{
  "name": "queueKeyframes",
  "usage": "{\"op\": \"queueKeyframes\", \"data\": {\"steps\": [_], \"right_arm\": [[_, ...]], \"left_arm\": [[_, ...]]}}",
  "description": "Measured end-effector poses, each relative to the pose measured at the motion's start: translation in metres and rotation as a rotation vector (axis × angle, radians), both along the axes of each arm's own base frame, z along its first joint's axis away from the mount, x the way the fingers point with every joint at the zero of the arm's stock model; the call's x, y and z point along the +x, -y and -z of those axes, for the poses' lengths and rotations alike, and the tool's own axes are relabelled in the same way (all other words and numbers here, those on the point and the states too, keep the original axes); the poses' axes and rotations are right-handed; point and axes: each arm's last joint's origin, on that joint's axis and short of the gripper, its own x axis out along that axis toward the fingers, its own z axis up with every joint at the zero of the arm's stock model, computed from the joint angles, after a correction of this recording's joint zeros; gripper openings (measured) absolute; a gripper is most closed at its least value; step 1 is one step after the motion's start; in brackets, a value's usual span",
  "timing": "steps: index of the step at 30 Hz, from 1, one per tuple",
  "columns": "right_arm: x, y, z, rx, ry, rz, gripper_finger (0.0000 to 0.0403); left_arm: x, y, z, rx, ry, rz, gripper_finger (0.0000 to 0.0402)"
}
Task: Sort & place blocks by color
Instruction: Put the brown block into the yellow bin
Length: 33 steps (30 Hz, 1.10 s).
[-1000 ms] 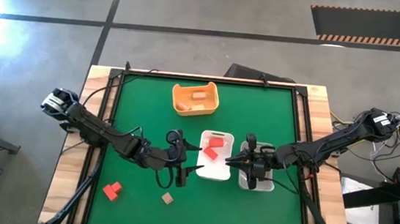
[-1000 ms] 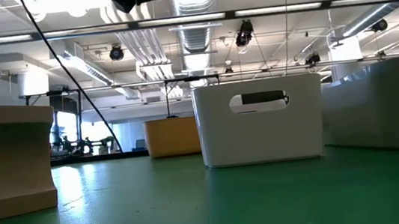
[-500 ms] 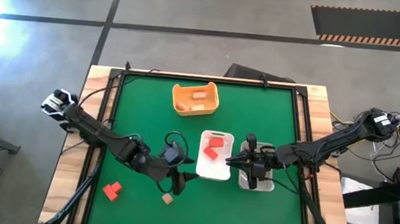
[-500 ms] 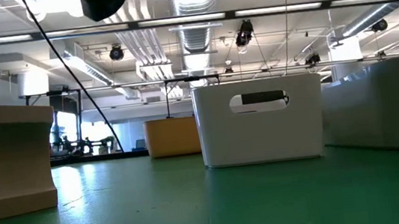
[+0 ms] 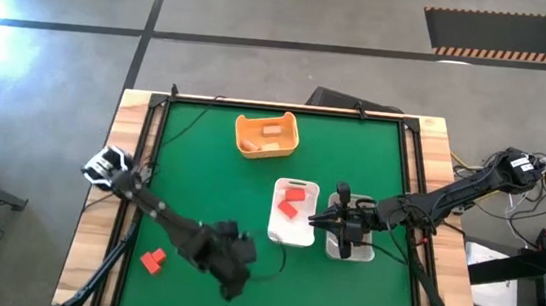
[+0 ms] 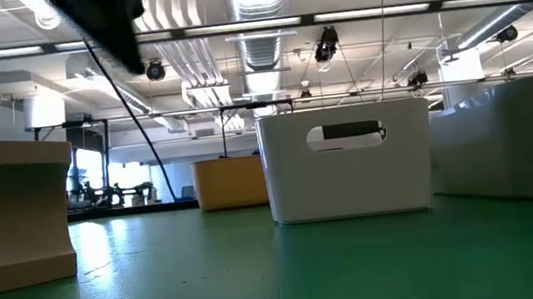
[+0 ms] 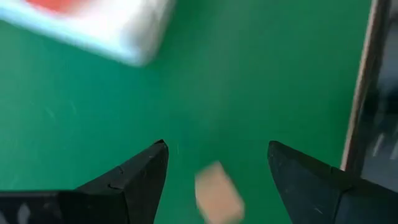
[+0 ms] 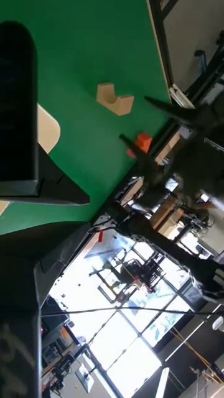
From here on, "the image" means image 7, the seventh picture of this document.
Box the white bin with handle hole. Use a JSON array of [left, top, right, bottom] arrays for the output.
[[0, 0, 177, 68]]

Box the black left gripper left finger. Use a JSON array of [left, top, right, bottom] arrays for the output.
[[0, 139, 170, 224]]

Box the tan wooden block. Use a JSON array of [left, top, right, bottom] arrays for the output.
[[195, 161, 245, 224]]

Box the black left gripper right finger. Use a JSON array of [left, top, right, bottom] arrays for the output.
[[267, 140, 398, 224]]

